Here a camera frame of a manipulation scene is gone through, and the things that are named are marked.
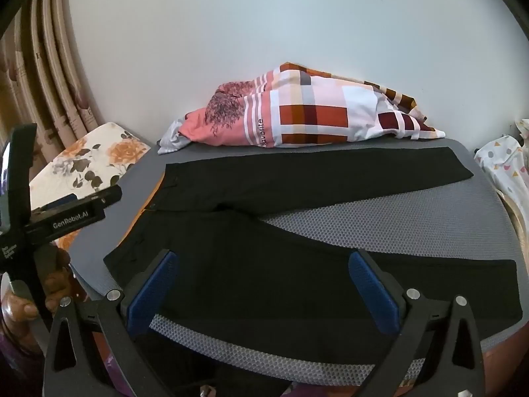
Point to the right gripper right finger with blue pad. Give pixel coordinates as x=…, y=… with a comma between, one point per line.
x=453, y=365

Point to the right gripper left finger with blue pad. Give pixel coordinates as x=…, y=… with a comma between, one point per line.
x=74, y=364

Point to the black pants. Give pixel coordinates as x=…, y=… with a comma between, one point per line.
x=264, y=242

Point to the person's left hand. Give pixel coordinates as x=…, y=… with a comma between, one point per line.
x=37, y=281

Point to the floral orange cushion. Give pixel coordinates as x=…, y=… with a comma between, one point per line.
x=93, y=163

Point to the brown striped curtain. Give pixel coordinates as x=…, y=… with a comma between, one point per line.
x=40, y=83

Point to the grey mesh mattress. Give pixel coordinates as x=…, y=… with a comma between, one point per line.
x=230, y=369

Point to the grey cloth under pillow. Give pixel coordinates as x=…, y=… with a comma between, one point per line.
x=172, y=141

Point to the white triangle-print blanket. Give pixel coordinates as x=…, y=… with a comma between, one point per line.
x=505, y=162

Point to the pink checkered pillow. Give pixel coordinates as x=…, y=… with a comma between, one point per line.
x=294, y=106

